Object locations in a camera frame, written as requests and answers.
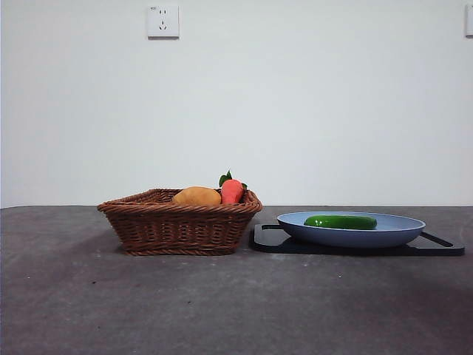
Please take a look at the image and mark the green pepper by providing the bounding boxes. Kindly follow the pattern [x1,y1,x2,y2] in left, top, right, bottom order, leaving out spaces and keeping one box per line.
[304,214,378,230]

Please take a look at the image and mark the blue round plate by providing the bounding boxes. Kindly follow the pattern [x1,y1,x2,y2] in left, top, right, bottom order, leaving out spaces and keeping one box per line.
[276,211,427,249]

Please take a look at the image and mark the orange carrot with green leaves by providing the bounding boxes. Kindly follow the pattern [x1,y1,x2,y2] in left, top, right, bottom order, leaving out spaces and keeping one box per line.
[218,169,248,204]

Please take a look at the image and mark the yellow-orange potato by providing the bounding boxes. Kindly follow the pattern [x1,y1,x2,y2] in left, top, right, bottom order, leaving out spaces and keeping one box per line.
[171,186,222,206]

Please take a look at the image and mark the black flat tray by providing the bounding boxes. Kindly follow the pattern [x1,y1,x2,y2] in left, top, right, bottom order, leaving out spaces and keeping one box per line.
[253,223,466,257]

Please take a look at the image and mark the brown wicker basket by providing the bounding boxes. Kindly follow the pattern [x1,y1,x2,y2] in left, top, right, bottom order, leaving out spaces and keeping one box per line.
[96,187,264,257]

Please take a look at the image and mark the white wall socket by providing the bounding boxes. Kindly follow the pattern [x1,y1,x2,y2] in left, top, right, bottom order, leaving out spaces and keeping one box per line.
[147,4,180,39]

